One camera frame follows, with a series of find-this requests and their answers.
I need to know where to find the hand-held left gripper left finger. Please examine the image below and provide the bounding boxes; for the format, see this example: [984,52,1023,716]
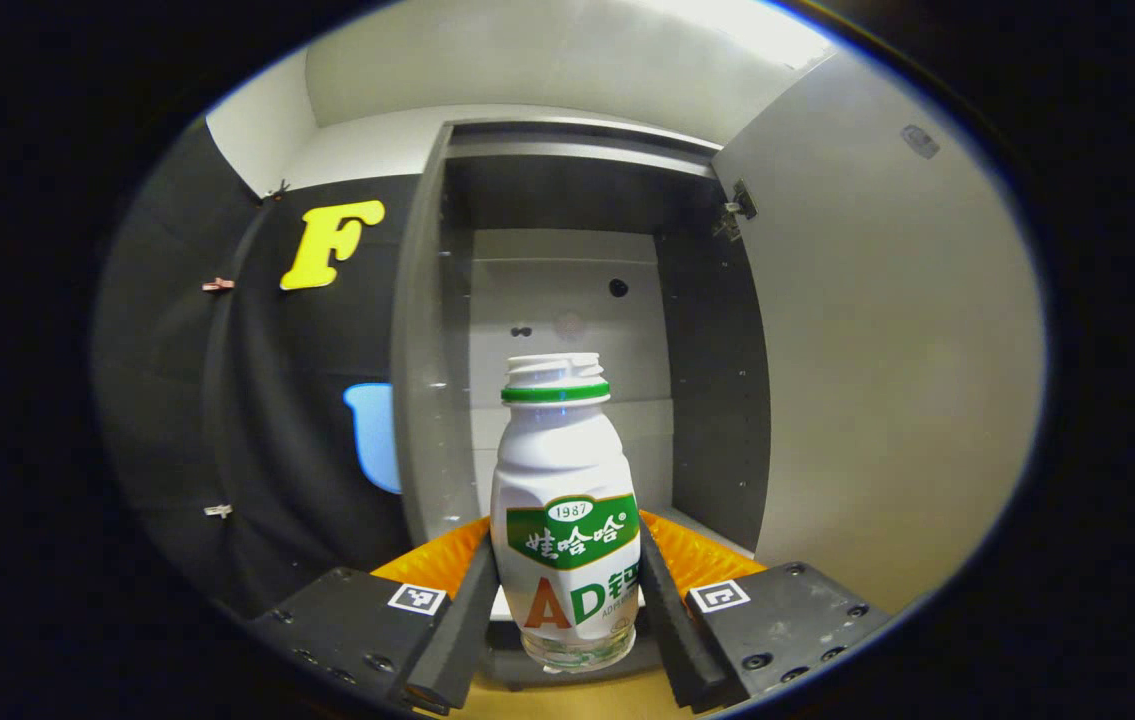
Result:
[247,515,500,716]

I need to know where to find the dark grey cabinet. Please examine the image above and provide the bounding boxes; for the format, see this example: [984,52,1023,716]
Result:
[390,118,773,691]

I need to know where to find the black backdrop cloth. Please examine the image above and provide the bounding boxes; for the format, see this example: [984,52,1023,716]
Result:
[92,115,428,621]

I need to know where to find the white bottle with green label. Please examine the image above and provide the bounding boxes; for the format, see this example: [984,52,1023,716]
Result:
[490,352,643,673]

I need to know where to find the long ceiling light panel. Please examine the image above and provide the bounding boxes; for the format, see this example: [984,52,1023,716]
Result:
[627,0,833,69]

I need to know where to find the metal cabinet door hinge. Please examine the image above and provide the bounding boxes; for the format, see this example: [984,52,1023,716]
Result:
[712,180,758,241]

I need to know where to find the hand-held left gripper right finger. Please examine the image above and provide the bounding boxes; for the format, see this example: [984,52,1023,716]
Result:
[635,508,893,713]

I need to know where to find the beige cabinet door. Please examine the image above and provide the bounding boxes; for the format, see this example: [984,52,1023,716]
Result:
[710,50,1048,616]

